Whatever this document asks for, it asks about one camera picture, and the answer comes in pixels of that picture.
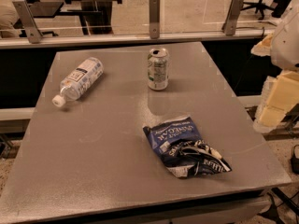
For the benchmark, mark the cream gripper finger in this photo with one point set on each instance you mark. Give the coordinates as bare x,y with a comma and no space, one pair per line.
263,47
279,96

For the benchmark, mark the silver green 7up can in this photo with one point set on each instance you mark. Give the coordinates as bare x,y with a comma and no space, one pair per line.
158,67

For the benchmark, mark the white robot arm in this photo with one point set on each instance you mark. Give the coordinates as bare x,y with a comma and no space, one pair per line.
284,51

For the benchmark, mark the blue chip bag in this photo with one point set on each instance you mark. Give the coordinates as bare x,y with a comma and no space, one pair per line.
182,150

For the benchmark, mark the black background desk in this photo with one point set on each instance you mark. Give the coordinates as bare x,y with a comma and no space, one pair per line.
94,15

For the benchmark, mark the clear plastic water bottle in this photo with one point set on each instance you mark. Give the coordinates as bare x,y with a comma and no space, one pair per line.
73,86

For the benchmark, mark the grey table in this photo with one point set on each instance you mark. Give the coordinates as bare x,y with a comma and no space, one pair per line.
92,162

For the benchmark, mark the seated person beige clothes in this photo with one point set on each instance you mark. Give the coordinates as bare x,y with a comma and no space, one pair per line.
8,18

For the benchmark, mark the right metal bracket post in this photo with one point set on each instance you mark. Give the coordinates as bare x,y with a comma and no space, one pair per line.
234,10

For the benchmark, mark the metal bracket post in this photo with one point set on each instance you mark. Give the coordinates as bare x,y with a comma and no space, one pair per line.
234,10
154,19
33,34

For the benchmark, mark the middle metal bracket post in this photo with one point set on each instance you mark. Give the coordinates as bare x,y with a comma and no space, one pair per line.
154,19

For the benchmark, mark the left metal bracket post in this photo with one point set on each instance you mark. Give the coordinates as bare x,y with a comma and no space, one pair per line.
33,34

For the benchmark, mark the metal guard rail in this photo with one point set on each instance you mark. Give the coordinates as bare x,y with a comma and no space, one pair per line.
126,40

